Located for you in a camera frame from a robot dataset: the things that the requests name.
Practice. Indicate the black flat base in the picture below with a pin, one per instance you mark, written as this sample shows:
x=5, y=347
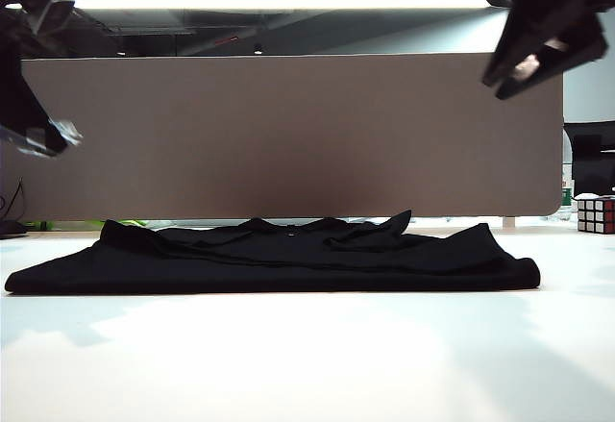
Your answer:
x=12, y=230

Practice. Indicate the brown desk divider panel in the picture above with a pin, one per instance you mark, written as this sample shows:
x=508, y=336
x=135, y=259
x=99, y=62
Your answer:
x=288, y=138

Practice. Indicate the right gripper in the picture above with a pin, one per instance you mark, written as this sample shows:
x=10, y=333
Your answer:
x=552, y=4

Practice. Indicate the Rubik's cube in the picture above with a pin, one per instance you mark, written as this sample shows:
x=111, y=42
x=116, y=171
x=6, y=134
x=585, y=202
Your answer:
x=598, y=215

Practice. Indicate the long ceiling light strip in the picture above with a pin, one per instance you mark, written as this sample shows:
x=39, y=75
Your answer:
x=278, y=2

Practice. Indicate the small ceiling spot lamp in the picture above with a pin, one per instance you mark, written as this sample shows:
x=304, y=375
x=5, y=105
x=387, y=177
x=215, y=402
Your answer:
x=258, y=48

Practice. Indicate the black office chair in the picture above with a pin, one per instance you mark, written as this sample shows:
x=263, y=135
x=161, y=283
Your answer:
x=591, y=153

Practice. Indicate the green strip behind divider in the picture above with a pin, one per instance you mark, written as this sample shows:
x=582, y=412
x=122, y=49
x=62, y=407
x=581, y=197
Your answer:
x=110, y=223

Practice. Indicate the green white box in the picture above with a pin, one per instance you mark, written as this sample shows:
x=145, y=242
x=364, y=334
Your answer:
x=567, y=196

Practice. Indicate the black polo shirt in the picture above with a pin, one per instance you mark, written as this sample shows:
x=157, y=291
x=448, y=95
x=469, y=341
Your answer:
x=269, y=263

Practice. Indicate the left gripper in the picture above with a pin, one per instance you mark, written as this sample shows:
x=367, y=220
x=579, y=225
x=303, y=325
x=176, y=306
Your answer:
x=19, y=85

